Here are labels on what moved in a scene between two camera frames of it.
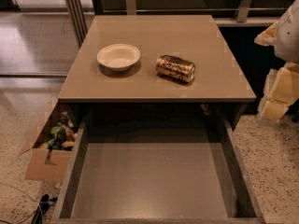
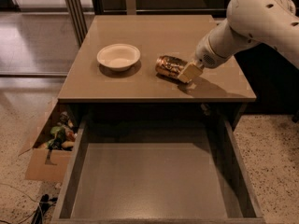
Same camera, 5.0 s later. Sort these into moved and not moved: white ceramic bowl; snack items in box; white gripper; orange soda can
Moved: white gripper
Not moved: snack items in box; white ceramic bowl; orange soda can
